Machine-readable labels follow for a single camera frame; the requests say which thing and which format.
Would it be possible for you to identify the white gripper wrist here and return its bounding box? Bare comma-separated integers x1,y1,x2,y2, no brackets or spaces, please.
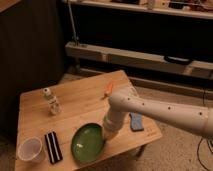
102,111,126,140

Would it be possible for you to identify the green ceramic bowl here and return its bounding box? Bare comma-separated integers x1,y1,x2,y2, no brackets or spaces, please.
70,123,105,164

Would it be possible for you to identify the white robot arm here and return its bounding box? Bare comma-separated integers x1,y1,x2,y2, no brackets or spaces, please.
103,87,213,140

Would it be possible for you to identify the blue sponge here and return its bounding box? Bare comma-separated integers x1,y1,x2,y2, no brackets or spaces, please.
129,113,144,132

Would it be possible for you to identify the orange carrot toy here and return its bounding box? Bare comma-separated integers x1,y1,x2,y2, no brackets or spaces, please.
104,82,113,97

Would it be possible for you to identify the wooden folding table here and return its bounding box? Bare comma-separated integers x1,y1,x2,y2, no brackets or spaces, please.
15,71,162,171

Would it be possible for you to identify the long wooden shelf beam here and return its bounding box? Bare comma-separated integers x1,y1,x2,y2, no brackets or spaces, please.
65,42,213,80

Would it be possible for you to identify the translucent plastic cup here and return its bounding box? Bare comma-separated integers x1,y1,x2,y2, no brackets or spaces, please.
17,137,45,163

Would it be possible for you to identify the metal stand pole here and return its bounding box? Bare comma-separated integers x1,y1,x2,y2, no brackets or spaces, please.
67,0,80,73

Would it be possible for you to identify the upper wooden shelf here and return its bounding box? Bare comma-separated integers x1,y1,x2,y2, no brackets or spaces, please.
61,0,213,20

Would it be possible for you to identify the black handle on beam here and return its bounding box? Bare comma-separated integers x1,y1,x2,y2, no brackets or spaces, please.
164,56,193,65

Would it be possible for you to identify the black cable on floor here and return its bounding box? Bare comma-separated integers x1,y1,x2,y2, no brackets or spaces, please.
196,87,213,171

